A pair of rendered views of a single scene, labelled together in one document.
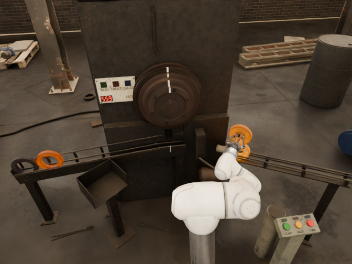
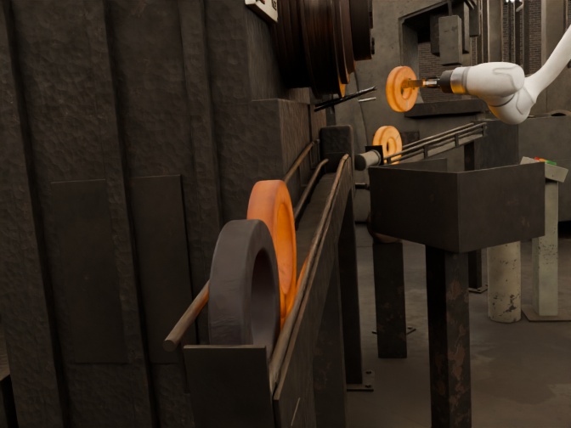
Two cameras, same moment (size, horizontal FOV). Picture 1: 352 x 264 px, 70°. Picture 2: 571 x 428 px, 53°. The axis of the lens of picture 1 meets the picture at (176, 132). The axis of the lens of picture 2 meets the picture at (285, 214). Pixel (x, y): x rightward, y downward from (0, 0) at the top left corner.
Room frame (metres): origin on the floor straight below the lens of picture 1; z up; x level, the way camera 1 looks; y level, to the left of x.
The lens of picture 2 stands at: (1.14, 1.66, 0.82)
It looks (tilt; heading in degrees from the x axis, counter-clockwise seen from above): 9 degrees down; 288
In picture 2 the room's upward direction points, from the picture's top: 4 degrees counter-clockwise
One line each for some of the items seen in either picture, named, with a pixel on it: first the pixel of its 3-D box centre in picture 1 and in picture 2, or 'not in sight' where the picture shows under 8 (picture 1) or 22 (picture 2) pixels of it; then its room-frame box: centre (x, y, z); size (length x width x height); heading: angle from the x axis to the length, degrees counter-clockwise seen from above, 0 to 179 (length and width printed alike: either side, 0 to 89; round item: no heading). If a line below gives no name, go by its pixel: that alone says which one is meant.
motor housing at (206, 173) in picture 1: (211, 190); (388, 276); (1.41, -0.30, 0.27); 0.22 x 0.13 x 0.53; 98
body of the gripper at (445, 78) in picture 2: (233, 147); (443, 81); (1.21, -0.36, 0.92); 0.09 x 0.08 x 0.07; 153
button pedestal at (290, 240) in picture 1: (286, 250); (545, 237); (0.86, -0.72, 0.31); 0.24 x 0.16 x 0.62; 98
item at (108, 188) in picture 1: (110, 208); (455, 340); (1.17, 0.50, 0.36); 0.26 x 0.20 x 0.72; 133
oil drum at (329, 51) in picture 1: (330, 71); not in sight; (3.38, -2.22, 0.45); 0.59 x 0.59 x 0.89
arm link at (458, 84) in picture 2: (230, 155); (463, 81); (1.15, -0.33, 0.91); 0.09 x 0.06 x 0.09; 63
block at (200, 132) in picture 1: (199, 143); (337, 162); (1.54, -0.18, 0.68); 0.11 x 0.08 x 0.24; 8
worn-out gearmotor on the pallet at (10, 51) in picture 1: (9, 51); not in sight; (5.01, 3.28, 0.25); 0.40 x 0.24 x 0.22; 8
